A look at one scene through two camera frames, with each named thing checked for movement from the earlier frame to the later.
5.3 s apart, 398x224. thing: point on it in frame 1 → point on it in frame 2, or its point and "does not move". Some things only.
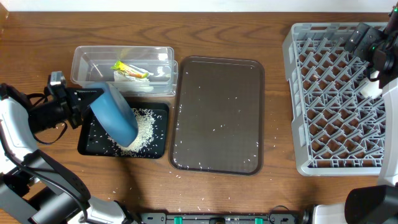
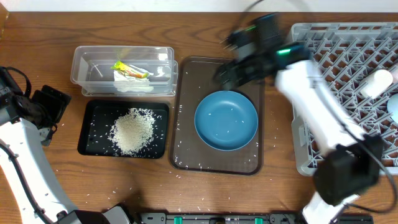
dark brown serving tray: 218,123 does not move
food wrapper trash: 130,84 does not move
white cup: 371,89 does not move
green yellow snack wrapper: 120,66 does not move
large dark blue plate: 114,113 → 226,121
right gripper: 372,34 → 229,71
